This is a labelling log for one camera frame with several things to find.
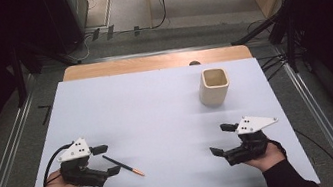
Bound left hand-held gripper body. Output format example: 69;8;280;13
54;134;112;187

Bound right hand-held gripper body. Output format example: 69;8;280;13
218;110;285;167

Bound dark blue pen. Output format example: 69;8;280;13
101;148;146;183

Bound person's right hand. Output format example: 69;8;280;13
241;141;289;176

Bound person's left hand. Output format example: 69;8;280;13
41;165;81;187

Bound cream square pen holder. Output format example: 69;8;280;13
194;65;234;109

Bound white table cover board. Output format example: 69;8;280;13
7;43;322;187

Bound black hex key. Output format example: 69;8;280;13
37;103;55;127

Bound wooden table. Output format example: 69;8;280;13
60;37;254;88

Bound black metal stand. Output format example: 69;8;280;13
6;33;88;109
226;1;311;83

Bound black cabinet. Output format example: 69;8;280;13
37;0;97;58

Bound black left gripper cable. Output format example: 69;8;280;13
36;142;81;187

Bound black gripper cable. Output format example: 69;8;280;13
36;142;81;187
294;123;333;187

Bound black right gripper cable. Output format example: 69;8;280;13
294;123;333;187

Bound black floor cables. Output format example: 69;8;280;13
255;51;291;83

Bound white floor cable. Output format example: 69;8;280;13
64;32;97;64

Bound black hanging cable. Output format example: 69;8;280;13
147;0;173;30

